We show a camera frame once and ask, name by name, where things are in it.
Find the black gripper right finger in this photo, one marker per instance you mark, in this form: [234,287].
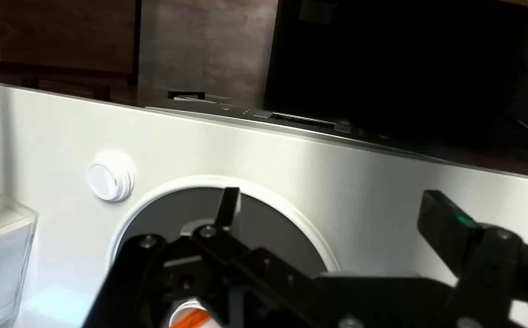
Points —
[494,275]

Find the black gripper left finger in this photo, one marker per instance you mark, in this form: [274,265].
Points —
[216,267]

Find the round dark tray white rim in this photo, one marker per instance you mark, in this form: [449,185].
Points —
[270,222]

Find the black dishwasher front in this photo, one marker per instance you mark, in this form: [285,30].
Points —
[301,120]

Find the white napkin stack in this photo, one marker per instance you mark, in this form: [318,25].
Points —
[1,275]

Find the brown wooden cabinet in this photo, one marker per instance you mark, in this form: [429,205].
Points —
[65,38]

